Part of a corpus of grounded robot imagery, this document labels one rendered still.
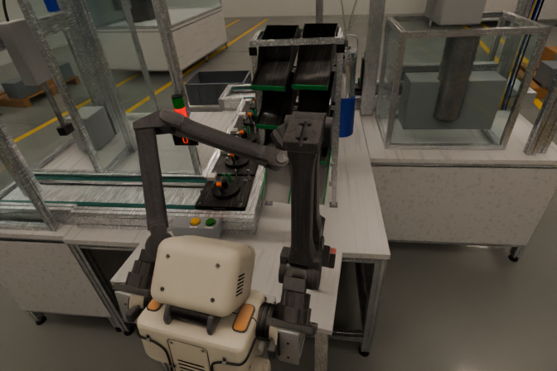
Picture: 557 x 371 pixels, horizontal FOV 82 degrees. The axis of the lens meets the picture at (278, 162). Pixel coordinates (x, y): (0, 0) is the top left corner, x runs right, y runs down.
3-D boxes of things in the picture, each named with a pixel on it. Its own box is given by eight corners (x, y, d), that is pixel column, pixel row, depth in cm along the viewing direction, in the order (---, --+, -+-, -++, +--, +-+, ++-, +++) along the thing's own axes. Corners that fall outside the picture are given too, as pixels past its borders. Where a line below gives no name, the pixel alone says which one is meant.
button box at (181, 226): (218, 238, 141) (215, 228, 137) (172, 236, 143) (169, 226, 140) (222, 227, 146) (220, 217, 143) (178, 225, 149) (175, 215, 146)
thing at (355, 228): (389, 259, 134) (390, 254, 133) (64, 243, 154) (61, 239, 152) (358, 113, 251) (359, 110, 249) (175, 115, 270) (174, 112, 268)
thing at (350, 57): (355, 98, 200) (360, 36, 179) (332, 99, 202) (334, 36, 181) (353, 90, 212) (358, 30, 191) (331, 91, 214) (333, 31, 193)
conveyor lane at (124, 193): (248, 224, 152) (245, 209, 147) (85, 219, 163) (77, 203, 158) (258, 187, 176) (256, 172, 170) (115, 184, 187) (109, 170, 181)
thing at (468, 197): (520, 262, 226) (574, 160, 179) (358, 254, 240) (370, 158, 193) (481, 199, 282) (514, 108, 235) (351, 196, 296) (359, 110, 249)
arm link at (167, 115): (158, 132, 106) (156, 120, 96) (165, 118, 108) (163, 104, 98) (278, 174, 114) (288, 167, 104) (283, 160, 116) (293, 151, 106)
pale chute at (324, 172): (325, 204, 142) (323, 204, 137) (296, 200, 145) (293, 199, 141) (333, 143, 146) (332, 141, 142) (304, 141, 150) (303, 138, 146)
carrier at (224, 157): (254, 177, 168) (252, 157, 161) (210, 176, 171) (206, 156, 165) (262, 153, 188) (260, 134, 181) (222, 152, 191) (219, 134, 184)
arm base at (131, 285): (110, 288, 86) (149, 297, 83) (120, 257, 89) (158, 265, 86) (131, 287, 94) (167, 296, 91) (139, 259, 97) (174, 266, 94)
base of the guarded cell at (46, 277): (123, 333, 201) (64, 236, 154) (33, 325, 209) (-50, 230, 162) (195, 192, 316) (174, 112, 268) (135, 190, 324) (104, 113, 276)
